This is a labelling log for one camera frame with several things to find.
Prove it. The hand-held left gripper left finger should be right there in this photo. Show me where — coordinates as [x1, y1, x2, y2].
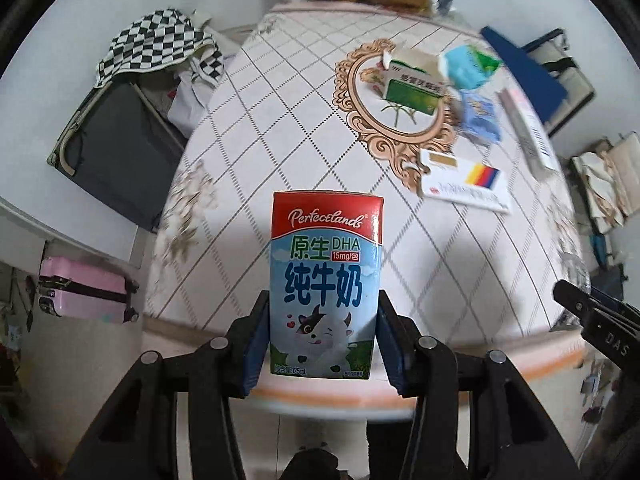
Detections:
[67, 290, 273, 480]

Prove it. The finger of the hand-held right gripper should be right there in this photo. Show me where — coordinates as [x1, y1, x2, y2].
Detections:
[552, 279, 640, 320]
[580, 309, 640, 362]

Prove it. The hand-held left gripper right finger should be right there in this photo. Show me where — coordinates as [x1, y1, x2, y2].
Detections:
[376, 290, 583, 480]

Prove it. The red and blue milk carton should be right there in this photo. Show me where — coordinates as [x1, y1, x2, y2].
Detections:
[269, 190, 386, 381]

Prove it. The white box with colour stripes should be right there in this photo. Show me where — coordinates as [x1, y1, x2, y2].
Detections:
[417, 149, 513, 215]

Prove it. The long white box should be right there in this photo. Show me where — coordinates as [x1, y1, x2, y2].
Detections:
[497, 87, 558, 171]

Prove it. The blue tissue packet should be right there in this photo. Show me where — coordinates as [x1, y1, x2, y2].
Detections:
[457, 89, 502, 142]

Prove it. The green medicine box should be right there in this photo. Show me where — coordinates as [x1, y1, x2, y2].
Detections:
[382, 60, 446, 117]

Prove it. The blue-green plastic packet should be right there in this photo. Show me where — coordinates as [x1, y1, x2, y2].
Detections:
[439, 44, 503, 89]

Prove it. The white carton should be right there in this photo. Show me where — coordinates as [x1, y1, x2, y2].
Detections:
[382, 45, 442, 81]

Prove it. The chair with beige cloth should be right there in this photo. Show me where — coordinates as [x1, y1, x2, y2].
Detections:
[570, 132, 640, 236]

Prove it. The pink suitcase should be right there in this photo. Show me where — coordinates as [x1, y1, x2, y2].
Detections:
[39, 256, 141, 325]

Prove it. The table with patterned tablecloth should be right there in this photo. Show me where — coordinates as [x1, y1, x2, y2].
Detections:
[145, 0, 593, 413]

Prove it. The black framed chair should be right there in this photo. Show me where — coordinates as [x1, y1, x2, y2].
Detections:
[520, 27, 597, 131]

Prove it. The blue seat cushion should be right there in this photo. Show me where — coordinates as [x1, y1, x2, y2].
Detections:
[481, 26, 568, 136]

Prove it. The black folding case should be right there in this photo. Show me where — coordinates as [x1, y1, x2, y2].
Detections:
[47, 80, 188, 233]

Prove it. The black and white checkered cloth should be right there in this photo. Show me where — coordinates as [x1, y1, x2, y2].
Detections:
[95, 9, 226, 92]

